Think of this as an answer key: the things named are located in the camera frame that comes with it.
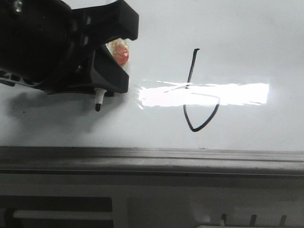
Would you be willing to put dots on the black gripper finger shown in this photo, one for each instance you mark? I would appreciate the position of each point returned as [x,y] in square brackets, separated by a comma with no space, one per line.
[95,26]

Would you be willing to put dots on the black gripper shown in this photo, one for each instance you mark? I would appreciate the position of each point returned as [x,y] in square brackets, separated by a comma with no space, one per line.
[42,46]

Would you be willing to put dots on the black white whiteboard marker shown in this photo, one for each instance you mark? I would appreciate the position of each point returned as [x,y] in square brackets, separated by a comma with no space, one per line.
[99,96]

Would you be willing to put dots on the grey aluminium whiteboard frame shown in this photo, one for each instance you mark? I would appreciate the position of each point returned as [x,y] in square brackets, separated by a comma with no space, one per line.
[149,160]

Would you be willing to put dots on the white whiteboard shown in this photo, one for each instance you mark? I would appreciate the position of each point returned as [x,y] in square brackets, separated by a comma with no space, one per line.
[204,74]

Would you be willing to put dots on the orange magnet taped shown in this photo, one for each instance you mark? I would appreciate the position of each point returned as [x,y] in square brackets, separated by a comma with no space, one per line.
[119,49]

